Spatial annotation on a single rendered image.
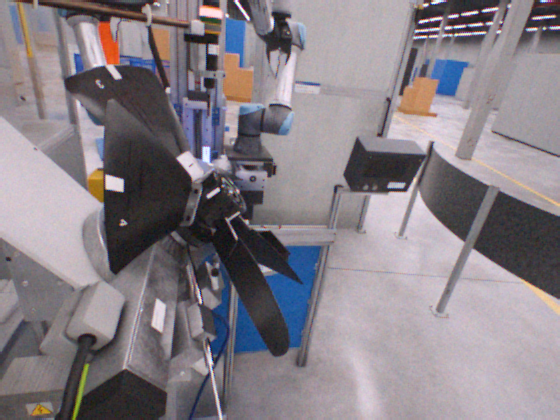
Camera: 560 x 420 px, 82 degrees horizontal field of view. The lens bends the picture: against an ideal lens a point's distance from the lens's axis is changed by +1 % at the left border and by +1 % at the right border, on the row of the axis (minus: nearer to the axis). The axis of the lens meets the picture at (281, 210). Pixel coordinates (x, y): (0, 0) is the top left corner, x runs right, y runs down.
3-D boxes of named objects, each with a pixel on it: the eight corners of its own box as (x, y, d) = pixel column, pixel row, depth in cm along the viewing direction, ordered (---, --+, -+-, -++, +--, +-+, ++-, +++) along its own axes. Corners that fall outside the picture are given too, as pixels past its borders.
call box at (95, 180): (90, 206, 109) (86, 177, 105) (99, 194, 118) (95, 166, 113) (141, 207, 113) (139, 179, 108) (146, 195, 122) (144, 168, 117)
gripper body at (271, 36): (284, 52, 124) (288, 16, 119) (289, 53, 116) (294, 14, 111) (264, 49, 122) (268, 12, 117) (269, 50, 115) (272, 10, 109)
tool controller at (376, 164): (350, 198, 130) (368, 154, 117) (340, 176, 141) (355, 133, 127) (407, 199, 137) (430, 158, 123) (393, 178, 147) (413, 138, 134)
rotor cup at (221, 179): (168, 227, 64) (220, 190, 63) (160, 184, 74) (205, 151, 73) (212, 257, 75) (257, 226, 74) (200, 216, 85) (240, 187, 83)
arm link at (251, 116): (240, 127, 167) (241, 99, 161) (265, 131, 166) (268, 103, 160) (234, 132, 156) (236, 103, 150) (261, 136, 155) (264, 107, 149)
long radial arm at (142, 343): (111, 272, 66) (156, 240, 65) (139, 293, 70) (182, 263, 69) (55, 413, 41) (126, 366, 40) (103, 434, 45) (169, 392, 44)
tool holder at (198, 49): (197, 77, 64) (197, 21, 60) (177, 72, 69) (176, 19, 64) (232, 79, 71) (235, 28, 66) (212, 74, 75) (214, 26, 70)
